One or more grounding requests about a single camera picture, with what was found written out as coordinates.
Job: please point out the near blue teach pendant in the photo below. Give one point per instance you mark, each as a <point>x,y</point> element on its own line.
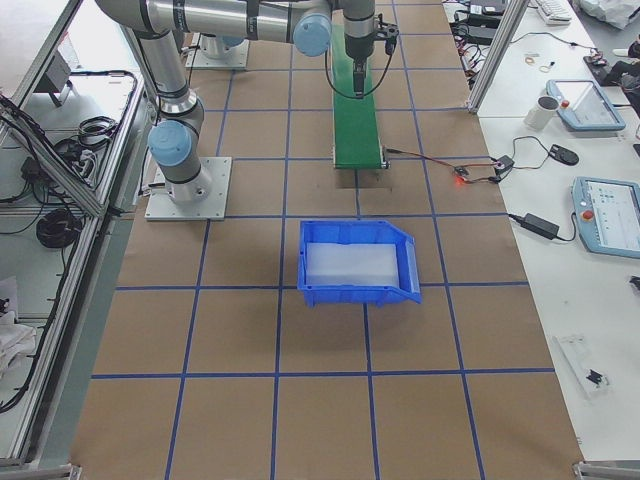
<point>607,215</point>

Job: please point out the blue plastic bin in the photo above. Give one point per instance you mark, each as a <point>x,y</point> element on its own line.
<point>360,261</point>

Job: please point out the green conveyor belt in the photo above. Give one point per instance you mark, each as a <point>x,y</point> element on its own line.
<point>357,144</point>

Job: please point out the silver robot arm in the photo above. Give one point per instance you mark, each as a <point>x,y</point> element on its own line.
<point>251,83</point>

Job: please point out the black computer mouse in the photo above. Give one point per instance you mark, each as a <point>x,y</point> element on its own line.
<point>563,155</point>

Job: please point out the white mug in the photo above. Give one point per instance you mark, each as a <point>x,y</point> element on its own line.
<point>541,113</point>

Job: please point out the small black power adapter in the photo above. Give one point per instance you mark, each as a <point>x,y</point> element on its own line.
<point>539,226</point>

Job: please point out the blue teach pendant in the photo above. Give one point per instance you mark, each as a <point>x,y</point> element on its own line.
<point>584,106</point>
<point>607,215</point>

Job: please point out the small black controller box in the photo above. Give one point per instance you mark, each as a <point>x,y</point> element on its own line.
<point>503,165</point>

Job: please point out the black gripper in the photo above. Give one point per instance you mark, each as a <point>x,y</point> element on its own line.
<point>357,48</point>

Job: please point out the aluminium frame post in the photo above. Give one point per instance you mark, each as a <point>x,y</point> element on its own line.
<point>511,19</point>

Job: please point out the far blue teach pendant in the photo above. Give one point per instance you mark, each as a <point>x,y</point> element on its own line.
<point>584,106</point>

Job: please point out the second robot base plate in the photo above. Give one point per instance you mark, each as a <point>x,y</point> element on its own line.
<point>212,53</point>

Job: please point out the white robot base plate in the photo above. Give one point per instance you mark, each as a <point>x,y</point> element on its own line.
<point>201,199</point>

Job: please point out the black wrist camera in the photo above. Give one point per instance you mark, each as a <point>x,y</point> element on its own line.
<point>387,33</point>

